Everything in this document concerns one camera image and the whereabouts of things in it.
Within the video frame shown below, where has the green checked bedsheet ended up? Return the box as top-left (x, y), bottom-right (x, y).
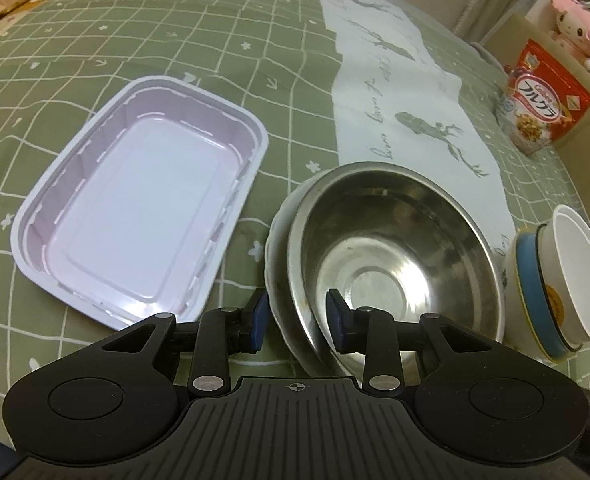
top-left (0, 0), bottom-right (590, 396)

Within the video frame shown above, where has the white deer print cloth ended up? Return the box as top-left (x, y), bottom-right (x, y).
top-left (315, 0), bottom-right (522, 263)

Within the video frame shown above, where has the stainless steel bowl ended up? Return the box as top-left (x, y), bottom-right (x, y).
top-left (287, 162), bottom-right (506, 379)

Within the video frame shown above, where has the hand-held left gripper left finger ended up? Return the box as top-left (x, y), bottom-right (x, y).
top-left (92, 289), bottom-right (271, 397)

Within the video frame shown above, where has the red rectangular plastic tray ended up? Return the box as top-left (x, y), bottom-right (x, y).
top-left (12, 76), bottom-right (270, 332)

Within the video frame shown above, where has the white floral plate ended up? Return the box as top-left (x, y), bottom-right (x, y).
top-left (263, 175), bottom-right (358, 378)

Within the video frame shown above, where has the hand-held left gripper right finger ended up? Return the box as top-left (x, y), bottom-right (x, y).
top-left (325, 289), bottom-right (498, 397)

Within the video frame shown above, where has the pink plush toy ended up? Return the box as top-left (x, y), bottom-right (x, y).
top-left (548, 0), bottom-right (590, 69)

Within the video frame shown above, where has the red cereal bag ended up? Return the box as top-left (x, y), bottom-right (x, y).
top-left (495, 39), bottom-right (590, 157)

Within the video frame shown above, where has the blue enamel bowl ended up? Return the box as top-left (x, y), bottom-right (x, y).
top-left (517, 236), bottom-right (573, 358)

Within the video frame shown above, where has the white paper bowl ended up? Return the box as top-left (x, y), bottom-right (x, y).
top-left (536, 204), bottom-right (590, 347)

